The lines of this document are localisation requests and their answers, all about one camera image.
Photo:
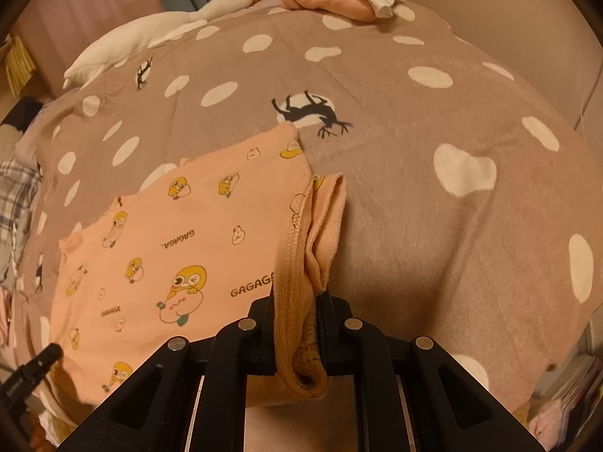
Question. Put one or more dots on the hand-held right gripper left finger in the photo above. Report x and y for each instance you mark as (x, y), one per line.
(262, 339)

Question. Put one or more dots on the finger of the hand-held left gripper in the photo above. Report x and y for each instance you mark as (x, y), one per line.
(40, 363)

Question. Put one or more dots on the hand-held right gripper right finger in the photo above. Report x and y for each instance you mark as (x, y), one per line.
(332, 339)

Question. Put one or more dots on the peach cartoon print garment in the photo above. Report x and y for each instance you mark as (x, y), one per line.
(188, 226)

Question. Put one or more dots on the mauve white-spotted blanket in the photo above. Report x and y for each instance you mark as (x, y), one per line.
(424, 245)

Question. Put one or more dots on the plaid cloth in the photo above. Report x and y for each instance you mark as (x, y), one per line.
(16, 197)

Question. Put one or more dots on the pale pink cloth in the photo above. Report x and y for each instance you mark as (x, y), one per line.
(546, 421)

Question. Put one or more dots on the dark cloth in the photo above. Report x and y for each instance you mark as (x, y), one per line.
(23, 113)

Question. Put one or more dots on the stack of books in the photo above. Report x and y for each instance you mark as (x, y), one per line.
(582, 381)

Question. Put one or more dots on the yellow fringed cloth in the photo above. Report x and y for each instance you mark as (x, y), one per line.
(19, 63)

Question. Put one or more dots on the white goose plush toy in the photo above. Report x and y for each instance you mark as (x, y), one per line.
(132, 37)

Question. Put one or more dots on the folded pink garment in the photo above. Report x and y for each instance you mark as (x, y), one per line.
(329, 1)

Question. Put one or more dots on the pink curtain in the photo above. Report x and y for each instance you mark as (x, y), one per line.
(70, 14)

